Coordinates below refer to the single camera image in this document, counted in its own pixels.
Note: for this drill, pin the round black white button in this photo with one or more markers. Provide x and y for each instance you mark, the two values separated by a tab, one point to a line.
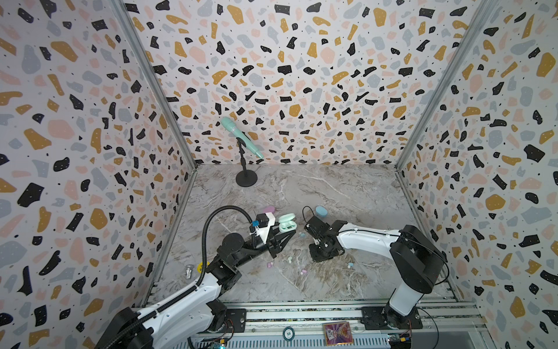
288	334

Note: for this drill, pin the mint green earbud case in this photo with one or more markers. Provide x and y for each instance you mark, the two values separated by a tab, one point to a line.
286	223

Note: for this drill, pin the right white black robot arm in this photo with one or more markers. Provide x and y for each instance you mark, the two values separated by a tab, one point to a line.
418	261

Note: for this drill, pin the colourful square card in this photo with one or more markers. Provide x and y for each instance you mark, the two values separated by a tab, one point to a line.
338	333

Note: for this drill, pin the blue earbud case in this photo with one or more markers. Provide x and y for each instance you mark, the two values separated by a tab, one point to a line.
321	212

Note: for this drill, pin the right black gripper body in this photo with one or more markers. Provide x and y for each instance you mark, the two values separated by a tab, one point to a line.
320	252

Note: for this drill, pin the mint green microphone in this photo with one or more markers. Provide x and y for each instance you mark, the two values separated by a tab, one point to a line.
230	126

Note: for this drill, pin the black microphone stand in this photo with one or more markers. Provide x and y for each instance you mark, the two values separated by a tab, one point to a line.
245	178

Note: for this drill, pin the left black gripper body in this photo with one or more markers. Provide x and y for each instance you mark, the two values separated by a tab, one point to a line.
253	249

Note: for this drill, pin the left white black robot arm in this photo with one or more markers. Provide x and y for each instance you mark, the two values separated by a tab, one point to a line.
195	308

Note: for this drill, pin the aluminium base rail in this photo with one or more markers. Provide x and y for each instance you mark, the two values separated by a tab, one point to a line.
445	324

